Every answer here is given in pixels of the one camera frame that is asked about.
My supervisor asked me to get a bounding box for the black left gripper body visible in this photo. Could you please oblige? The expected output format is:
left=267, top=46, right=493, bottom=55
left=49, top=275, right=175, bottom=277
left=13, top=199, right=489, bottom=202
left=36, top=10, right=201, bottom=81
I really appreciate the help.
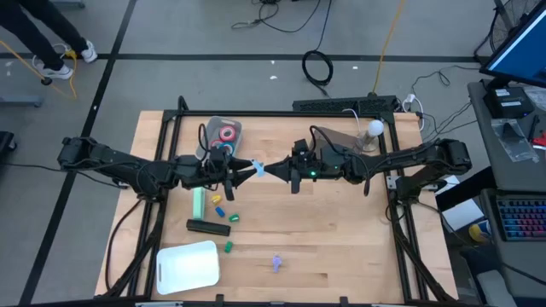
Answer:
left=189, top=156, right=235, bottom=201

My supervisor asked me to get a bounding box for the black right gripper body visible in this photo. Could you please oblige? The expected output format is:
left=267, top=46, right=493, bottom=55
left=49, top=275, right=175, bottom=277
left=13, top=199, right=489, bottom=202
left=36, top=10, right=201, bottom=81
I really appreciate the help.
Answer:
left=291, top=147, right=346, bottom=195

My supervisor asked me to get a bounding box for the green cylinder tube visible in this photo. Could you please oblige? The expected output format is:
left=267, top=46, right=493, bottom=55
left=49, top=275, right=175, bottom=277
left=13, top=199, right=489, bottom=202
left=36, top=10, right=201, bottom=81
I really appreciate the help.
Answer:
left=192, top=186, right=207, bottom=221

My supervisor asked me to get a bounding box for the long black stapler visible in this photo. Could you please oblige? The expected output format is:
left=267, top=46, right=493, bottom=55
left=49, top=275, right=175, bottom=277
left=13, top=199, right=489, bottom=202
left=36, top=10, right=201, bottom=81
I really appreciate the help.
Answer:
left=185, top=218, right=232, bottom=237

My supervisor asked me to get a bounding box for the smoky grey translucent bin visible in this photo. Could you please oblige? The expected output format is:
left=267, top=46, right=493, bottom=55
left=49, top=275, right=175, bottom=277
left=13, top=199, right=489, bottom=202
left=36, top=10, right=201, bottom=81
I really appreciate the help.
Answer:
left=313, top=125, right=364, bottom=151

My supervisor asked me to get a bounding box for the light grey plastic bin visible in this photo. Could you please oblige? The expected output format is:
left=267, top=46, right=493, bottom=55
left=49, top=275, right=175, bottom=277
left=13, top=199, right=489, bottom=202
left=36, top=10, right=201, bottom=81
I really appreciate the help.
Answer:
left=195, top=115, right=243, bottom=162

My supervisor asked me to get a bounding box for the black perforated box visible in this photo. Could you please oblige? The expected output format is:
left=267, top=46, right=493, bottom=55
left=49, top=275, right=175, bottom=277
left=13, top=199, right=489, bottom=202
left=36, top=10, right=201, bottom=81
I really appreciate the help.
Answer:
left=292, top=95, right=398, bottom=116

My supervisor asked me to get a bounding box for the white bulb table lamp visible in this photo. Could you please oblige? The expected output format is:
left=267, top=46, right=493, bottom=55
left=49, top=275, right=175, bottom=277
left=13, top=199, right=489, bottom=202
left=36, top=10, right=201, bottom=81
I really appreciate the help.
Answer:
left=355, top=119, right=386, bottom=154

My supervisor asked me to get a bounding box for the white plastic tray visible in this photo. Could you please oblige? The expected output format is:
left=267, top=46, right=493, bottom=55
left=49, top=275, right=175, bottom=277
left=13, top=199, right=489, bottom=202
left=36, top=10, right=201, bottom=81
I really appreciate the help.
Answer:
left=155, top=240, right=221, bottom=296

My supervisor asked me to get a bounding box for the white paper box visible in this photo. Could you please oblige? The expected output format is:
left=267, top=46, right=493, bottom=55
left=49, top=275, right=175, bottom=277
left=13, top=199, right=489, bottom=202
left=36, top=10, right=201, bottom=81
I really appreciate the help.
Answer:
left=441, top=198, right=486, bottom=232

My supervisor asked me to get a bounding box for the yellow and blue object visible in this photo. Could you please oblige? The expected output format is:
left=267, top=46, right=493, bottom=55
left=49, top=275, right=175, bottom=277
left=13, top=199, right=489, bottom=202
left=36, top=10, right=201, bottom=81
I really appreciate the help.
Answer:
left=468, top=221, right=492, bottom=245

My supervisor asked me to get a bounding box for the grey desk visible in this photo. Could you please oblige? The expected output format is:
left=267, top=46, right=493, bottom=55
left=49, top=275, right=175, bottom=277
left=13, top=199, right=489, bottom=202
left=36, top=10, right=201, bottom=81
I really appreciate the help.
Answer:
left=467, top=78, right=546, bottom=193

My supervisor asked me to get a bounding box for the clear plastic bag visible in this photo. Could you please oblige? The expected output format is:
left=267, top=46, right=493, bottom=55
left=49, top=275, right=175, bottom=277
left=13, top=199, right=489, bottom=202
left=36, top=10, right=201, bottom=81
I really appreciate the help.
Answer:
left=490, top=118, right=540, bottom=164

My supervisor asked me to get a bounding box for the black mini computer box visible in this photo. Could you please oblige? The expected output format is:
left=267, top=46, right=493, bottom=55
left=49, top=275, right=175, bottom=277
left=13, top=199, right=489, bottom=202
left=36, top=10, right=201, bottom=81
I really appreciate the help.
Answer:
left=483, top=86, right=535, bottom=120

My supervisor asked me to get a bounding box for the black caster base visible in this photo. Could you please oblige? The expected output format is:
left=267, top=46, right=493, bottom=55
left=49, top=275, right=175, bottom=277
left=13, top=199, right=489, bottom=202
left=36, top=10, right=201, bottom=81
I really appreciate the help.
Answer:
left=0, top=130, right=18, bottom=155

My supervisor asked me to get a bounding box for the backlit rainbow keyboard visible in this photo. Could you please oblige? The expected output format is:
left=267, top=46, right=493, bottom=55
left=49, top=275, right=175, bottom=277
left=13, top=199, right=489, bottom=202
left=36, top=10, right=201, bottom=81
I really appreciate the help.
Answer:
left=496, top=196, right=546, bottom=242

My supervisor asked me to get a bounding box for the grey office chair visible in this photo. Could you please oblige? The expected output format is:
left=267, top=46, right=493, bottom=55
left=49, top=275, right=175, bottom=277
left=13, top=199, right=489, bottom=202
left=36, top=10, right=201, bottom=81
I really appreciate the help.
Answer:
left=475, top=255, right=546, bottom=307

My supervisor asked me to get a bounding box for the black floor fan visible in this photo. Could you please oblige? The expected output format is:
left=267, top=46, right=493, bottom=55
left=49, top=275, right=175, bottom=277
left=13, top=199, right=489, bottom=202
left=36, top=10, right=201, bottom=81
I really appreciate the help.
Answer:
left=473, top=0, right=543, bottom=65

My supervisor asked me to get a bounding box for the black monitor blue screen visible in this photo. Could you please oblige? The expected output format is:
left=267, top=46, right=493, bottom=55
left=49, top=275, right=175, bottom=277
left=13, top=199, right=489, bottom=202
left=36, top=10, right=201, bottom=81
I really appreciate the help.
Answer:
left=479, top=0, right=546, bottom=90

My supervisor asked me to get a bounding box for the person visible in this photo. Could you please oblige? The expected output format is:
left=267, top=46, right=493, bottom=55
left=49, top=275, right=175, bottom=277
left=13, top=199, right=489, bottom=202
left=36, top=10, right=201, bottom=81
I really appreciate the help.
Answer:
left=0, top=0, right=99, bottom=81

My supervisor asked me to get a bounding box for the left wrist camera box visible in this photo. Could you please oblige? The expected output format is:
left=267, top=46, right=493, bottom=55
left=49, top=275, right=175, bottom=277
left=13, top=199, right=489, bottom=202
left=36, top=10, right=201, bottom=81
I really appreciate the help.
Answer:
left=207, top=147, right=229, bottom=171

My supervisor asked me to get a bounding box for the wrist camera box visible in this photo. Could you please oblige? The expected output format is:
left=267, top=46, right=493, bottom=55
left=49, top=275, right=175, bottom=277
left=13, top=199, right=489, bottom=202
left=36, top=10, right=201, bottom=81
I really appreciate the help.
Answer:
left=292, top=138, right=310, bottom=158
left=207, top=147, right=229, bottom=171

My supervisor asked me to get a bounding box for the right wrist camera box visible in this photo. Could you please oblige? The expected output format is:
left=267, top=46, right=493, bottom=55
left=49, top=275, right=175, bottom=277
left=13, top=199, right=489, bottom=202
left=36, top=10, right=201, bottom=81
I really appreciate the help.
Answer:
left=292, top=138, right=310, bottom=158

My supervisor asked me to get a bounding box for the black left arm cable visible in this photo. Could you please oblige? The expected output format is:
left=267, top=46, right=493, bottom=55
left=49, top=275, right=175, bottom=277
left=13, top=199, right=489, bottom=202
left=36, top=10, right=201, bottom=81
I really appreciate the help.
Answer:
left=196, top=123, right=213, bottom=165

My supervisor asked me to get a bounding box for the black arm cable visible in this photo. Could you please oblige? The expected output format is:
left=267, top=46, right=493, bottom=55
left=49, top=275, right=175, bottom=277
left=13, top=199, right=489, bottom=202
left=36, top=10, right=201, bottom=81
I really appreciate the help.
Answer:
left=196, top=123, right=213, bottom=165
left=309, top=125, right=372, bottom=198

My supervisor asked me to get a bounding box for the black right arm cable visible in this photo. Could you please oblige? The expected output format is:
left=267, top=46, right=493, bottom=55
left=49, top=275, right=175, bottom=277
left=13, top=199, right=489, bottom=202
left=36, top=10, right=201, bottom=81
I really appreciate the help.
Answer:
left=309, top=125, right=372, bottom=198

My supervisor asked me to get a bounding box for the black aluminium table frame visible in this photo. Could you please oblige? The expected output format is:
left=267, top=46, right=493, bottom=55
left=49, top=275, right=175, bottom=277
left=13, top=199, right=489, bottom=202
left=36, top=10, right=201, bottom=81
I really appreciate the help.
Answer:
left=102, top=95, right=460, bottom=307

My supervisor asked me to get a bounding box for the white lamp cable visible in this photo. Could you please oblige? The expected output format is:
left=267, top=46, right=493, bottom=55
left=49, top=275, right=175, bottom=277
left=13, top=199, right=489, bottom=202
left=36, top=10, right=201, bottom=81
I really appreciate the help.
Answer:
left=342, top=108, right=362, bottom=131

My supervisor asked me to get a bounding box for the black base cable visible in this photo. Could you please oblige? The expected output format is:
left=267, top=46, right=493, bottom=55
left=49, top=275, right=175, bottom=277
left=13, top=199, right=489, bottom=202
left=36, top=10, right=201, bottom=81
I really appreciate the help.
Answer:
left=382, top=200, right=427, bottom=223
left=104, top=198, right=144, bottom=295

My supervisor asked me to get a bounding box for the coiled black cable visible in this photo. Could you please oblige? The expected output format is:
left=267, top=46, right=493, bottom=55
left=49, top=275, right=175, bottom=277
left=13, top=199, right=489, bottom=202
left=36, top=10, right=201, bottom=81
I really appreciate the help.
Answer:
left=301, top=0, right=334, bottom=97

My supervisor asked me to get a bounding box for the white plug with cable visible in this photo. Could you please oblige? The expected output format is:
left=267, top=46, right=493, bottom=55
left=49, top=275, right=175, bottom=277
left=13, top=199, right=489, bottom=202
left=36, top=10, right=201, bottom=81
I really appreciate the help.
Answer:
left=400, top=93, right=427, bottom=132

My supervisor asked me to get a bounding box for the black floor cable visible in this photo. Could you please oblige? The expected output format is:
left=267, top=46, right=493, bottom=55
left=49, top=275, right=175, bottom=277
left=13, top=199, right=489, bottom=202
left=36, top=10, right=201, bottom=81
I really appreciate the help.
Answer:
left=229, top=0, right=323, bottom=34
left=0, top=161, right=129, bottom=188
left=411, top=66, right=479, bottom=144

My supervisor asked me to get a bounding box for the yellow extension cable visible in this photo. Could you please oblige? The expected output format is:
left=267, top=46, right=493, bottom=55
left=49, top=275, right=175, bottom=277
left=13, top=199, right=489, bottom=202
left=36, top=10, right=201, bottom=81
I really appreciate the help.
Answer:
left=371, top=0, right=407, bottom=96

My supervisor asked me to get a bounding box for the yellow floor cable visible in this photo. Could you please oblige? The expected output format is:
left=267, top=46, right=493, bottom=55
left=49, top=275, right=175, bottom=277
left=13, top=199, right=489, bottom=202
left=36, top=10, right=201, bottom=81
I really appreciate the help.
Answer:
left=0, top=39, right=80, bottom=100

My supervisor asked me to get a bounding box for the white floor cable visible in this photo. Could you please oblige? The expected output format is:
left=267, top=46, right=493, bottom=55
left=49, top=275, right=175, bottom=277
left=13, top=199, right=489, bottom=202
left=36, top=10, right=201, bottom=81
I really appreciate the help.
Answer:
left=32, top=42, right=78, bottom=72

